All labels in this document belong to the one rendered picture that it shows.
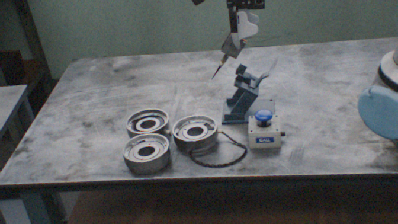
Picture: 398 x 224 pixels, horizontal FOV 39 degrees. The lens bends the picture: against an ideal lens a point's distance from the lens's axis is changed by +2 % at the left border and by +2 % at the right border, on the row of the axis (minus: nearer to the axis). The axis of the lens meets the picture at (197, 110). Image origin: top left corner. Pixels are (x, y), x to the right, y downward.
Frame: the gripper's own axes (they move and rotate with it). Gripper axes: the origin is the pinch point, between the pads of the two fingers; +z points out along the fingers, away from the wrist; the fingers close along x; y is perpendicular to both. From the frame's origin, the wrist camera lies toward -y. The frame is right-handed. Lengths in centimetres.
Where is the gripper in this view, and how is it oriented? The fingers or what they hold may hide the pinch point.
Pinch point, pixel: (236, 40)
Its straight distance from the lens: 128.5
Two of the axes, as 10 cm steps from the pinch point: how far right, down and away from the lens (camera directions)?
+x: 1.2, -5.5, 8.3
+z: 1.2, 8.4, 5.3
